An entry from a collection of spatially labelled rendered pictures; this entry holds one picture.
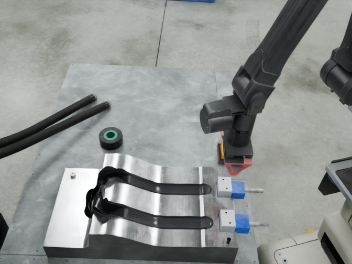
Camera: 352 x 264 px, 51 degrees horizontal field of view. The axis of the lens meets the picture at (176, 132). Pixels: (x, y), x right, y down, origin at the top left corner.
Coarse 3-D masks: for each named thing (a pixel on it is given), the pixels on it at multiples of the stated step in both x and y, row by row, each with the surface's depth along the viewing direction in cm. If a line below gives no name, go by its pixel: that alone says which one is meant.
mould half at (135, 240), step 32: (128, 160) 108; (64, 192) 107; (128, 192) 100; (64, 224) 100; (96, 224) 92; (128, 224) 94; (64, 256) 99; (96, 256) 99; (128, 256) 98; (160, 256) 98; (192, 256) 98; (224, 256) 97
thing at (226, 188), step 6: (222, 180) 105; (228, 180) 105; (216, 186) 109; (222, 186) 104; (228, 186) 104; (234, 186) 106; (240, 186) 106; (222, 192) 103; (228, 192) 103; (234, 192) 104; (240, 192) 104; (246, 192) 106; (252, 192) 106; (258, 192) 106; (234, 198) 106; (240, 198) 106
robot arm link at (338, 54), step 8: (344, 40) 81; (336, 48) 86; (344, 48) 81; (336, 56) 85; (344, 56) 82; (328, 64) 88; (336, 64) 86; (344, 64) 83; (320, 72) 90; (328, 72) 88; (344, 88) 83; (344, 96) 84
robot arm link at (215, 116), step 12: (228, 96) 83; (252, 96) 77; (264, 96) 77; (204, 108) 82; (216, 108) 80; (228, 108) 80; (240, 108) 80; (252, 108) 78; (204, 120) 83; (216, 120) 81; (228, 120) 82; (204, 132) 84
